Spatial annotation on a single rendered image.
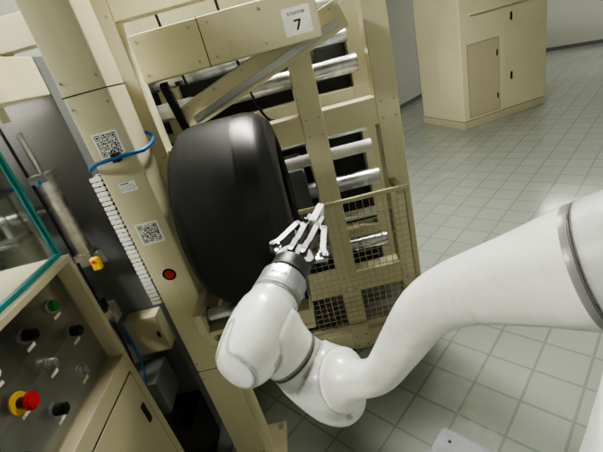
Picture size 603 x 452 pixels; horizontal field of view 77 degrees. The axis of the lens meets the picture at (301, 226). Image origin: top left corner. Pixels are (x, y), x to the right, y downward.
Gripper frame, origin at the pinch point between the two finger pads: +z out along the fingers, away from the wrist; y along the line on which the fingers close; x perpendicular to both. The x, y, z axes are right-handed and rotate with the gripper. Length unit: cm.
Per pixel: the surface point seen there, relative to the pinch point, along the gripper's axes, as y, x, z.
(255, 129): 25.1, -8.2, 23.4
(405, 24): 56, 99, 776
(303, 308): 7.4, 46.7, 10.5
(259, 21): 36, -29, 56
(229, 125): 33.2, -8.5, 23.5
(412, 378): -37, 130, 50
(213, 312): 36, 48, 0
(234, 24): 43, -29, 53
